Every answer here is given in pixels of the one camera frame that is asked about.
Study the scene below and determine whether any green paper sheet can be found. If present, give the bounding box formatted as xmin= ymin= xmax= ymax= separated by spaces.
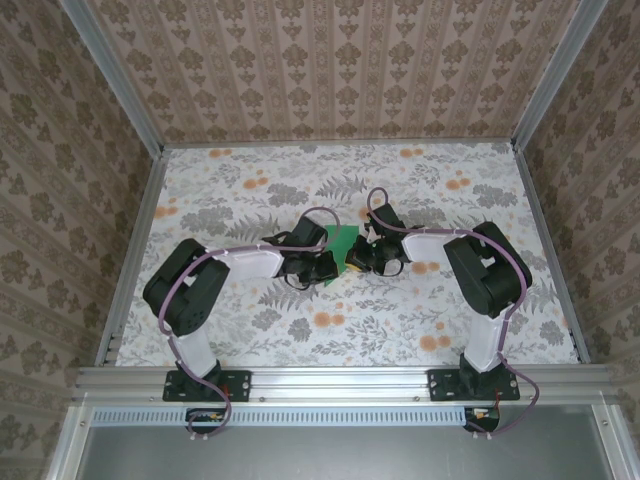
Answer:
xmin=322 ymin=224 xmax=362 ymax=290

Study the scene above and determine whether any floral patterned table cover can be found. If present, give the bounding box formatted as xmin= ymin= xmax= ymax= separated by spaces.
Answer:
xmin=107 ymin=142 xmax=584 ymax=369

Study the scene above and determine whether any grey metal panel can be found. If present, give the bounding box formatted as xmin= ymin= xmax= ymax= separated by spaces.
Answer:
xmin=74 ymin=424 xmax=615 ymax=480

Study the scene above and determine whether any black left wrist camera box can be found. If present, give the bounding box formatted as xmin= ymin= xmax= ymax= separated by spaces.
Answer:
xmin=289 ymin=214 xmax=330 ymax=249

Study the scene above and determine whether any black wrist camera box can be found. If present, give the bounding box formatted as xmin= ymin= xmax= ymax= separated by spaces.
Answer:
xmin=366 ymin=202 xmax=407 ymax=236
xmin=289 ymin=214 xmax=330 ymax=249

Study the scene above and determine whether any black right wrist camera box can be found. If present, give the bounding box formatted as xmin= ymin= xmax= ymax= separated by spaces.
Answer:
xmin=366 ymin=202 xmax=407 ymax=236

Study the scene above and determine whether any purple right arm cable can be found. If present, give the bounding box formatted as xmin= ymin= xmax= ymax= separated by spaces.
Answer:
xmin=367 ymin=186 xmax=541 ymax=441

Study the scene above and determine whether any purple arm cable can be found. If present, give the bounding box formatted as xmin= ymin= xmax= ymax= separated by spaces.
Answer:
xmin=158 ymin=207 xmax=344 ymax=444
xmin=367 ymin=186 xmax=541 ymax=441

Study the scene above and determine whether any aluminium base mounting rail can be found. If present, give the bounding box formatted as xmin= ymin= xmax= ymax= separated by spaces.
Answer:
xmin=72 ymin=363 xmax=619 ymax=404

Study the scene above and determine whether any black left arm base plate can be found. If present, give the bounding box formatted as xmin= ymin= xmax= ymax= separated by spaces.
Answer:
xmin=163 ymin=368 xmax=253 ymax=403

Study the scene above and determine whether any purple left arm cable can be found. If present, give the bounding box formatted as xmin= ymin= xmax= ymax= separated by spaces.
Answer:
xmin=158 ymin=207 xmax=344 ymax=444

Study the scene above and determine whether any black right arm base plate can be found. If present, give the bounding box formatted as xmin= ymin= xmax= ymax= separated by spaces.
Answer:
xmin=427 ymin=368 xmax=521 ymax=403

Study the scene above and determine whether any white slotted cable duct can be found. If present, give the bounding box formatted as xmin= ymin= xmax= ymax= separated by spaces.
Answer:
xmin=92 ymin=404 xmax=467 ymax=427

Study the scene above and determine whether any aluminium side rail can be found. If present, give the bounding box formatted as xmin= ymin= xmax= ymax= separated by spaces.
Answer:
xmin=512 ymin=144 xmax=591 ymax=364
xmin=94 ymin=149 xmax=169 ymax=369

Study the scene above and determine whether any black cable junction mount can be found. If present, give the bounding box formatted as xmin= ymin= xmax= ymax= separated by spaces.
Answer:
xmin=185 ymin=407 xmax=227 ymax=435
xmin=463 ymin=405 xmax=502 ymax=434

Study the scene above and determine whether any aluminium corner post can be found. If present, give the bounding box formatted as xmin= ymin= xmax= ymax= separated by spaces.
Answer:
xmin=509 ymin=0 xmax=611 ymax=151
xmin=59 ymin=0 xmax=167 ymax=157

